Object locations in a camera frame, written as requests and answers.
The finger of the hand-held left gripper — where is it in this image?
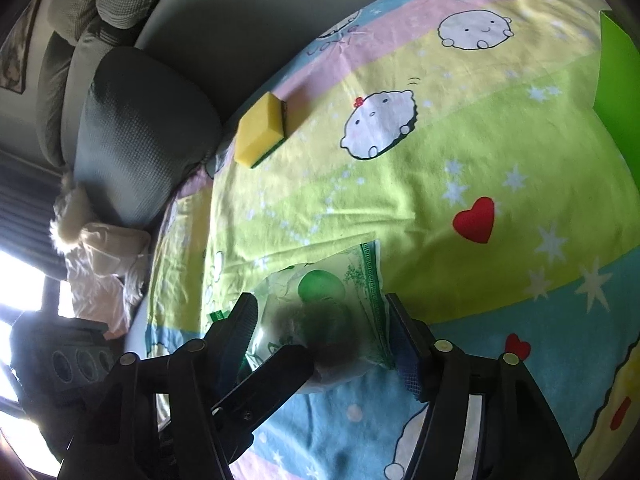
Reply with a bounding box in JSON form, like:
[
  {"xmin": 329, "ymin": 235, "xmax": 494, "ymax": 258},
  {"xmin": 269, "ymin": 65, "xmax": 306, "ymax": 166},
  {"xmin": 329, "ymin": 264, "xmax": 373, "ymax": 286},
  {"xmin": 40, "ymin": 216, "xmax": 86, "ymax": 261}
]
[{"xmin": 212, "ymin": 344, "xmax": 316, "ymax": 467}]

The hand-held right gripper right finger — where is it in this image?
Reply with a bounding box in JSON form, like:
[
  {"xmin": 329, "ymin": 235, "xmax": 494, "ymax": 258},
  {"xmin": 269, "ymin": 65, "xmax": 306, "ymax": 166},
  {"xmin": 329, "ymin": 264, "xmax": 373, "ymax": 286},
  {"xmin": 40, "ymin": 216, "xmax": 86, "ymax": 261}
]
[{"xmin": 385, "ymin": 293, "xmax": 581, "ymax": 480}]

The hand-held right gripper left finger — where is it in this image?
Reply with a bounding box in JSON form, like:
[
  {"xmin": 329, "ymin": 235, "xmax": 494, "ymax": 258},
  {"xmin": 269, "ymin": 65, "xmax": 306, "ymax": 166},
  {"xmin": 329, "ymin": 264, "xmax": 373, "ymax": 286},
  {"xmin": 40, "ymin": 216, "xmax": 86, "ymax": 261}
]
[{"xmin": 57, "ymin": 292, "xmax": 261, "ymax": 480}]

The clear green printed plastic packet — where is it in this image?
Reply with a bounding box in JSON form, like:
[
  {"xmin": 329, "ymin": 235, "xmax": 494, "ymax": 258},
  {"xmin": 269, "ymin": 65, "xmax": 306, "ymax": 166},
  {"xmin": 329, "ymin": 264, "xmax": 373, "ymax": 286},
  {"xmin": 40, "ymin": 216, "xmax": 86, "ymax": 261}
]
[{"xmin": 209, "ymin": 240, "xmax": 401, "ymax": 397}]

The yellow sponge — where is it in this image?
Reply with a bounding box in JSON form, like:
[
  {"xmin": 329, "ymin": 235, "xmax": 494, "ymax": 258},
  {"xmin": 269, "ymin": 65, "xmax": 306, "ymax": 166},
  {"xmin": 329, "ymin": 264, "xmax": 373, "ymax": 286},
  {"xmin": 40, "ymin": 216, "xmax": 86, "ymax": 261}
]
[{"xmin": 233, "ymin": 90, "xmax": 290, "ymax": 170}]

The green and white box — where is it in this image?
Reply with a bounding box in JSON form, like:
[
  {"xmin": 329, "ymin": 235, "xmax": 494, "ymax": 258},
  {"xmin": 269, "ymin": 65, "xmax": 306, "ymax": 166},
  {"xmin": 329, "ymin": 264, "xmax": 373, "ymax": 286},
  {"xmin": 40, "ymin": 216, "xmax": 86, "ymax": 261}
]
[{"xmin": 591, "ymin": 9, "xmax": 640, "ymax": 188}]

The bright window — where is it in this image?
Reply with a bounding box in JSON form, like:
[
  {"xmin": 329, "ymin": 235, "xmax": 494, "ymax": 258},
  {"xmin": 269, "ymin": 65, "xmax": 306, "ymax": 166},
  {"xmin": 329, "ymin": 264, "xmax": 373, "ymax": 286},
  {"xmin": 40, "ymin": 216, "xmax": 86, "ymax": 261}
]
[{"xmin": 0, "ymin": 250, "xmax": 76, "ymax": 413}]

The white cloth bundle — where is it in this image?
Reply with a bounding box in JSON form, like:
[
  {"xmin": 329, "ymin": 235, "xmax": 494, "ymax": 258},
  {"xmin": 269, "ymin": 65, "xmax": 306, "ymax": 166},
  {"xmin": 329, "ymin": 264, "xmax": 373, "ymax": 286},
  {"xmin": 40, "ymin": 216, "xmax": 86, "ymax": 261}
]
[{"xmin": 64, "ymin": 221, "xmax": 152, "ymax": 339}]

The cartoon printed blanket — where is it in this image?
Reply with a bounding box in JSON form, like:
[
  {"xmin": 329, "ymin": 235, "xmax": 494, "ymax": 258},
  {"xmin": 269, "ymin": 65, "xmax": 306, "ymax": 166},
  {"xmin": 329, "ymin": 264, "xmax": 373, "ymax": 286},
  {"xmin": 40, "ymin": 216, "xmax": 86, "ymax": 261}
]
[{"xmin": 145, "ymin": 0, "xmax": 640, "ymax": 480}]

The white fluffy tuft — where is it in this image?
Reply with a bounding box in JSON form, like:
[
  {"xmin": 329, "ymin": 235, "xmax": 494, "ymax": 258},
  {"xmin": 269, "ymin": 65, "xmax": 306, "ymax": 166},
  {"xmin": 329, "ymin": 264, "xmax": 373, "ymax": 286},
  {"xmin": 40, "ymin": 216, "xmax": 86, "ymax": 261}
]
[{"xmin": 48, "ymin": 170, "xmax": 92, "ymax": 254}]

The dark grey curtain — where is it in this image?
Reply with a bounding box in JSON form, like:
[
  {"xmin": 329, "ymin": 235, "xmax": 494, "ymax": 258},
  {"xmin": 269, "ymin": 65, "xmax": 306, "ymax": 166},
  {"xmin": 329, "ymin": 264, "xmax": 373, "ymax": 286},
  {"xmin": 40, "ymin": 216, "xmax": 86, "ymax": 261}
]
[{"xmin": 0, "ymin": 147, "xmax": 68, "ymax": 311}]

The dark grey armrest cushion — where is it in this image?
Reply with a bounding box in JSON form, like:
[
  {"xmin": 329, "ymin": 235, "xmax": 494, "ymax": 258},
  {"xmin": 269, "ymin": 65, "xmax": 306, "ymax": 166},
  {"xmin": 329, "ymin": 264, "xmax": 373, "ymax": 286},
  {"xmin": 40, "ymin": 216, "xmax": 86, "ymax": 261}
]
[{"xmin": 74, "ymin": 46, "xmax": 224, "ymax": 229}]

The grey sofa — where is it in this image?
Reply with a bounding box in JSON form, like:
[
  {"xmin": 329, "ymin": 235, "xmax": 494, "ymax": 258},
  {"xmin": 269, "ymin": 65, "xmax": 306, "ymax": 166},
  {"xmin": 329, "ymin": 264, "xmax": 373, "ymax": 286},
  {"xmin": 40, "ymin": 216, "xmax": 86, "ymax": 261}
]
[{"xmin": 35, "ymin": 0, "xmax": 481, "ymax": 231}]

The small framed ink painting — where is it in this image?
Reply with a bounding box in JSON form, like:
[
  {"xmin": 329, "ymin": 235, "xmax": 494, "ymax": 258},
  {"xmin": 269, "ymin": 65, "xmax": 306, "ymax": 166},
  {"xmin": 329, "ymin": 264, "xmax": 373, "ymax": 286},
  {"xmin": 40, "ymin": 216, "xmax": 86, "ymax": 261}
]
[{"xmin": 0, "ymin": 0, "xmax": 45, "ymax": 95}]

